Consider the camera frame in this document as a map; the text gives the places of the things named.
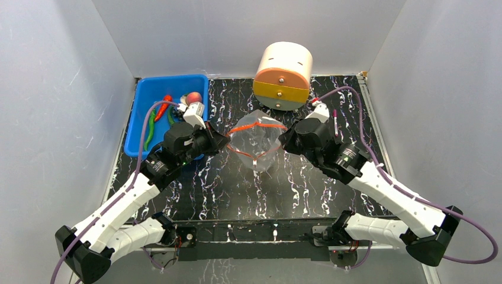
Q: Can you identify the long green chili pepper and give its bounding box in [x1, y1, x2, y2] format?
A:
[143, 106, 159, 151]

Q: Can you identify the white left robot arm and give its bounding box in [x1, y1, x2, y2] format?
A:
[51, 122, 230, 283]

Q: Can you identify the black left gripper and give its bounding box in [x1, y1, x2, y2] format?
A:
[179, 121, 230, 167]

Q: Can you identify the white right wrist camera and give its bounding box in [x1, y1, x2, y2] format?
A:
[305, 99, 330, 123]

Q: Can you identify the round drawer cabinet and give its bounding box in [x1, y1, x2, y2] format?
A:
[253, 41, 313, 111]

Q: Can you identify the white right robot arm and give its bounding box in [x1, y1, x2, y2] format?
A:
[278, 118, 461, 267]

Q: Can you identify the aluminium frame rail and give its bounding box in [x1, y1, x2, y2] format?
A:
[356, 71, 440, 283]

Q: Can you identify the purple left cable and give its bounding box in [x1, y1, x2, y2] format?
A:
[50, 101, 187, 284]

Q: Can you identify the short green pepper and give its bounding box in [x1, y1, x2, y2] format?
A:
[167, 111, 176, 126]

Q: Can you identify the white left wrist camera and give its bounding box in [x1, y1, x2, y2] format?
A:
[183, 102, 206, 129]

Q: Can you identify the peach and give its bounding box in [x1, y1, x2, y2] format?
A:
[185, 92, 203, 105]

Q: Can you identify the red chili pepper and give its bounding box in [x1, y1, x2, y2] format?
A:
[154, 95, 172, 122]

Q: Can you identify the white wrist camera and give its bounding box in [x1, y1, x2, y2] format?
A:
[305, 99, 330, 123]
[183, 102, 206, 129]

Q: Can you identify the black base bar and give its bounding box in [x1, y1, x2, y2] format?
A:
[151, 218, 358, 264]

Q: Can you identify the pink white marker pen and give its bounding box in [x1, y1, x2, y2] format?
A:
[332, 109, 339, 137]

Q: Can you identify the dark grape bunch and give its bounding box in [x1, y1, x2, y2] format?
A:
[171, 109, 184, 121]

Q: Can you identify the white garlic piece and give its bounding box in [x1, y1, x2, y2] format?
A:
[180, 95, 189, 106]

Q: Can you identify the clear zip top bag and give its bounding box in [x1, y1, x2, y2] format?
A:
[227, 109, 287, 172]

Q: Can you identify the blue plastic bin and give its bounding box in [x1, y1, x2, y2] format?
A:
[123, 75, 209, 159]

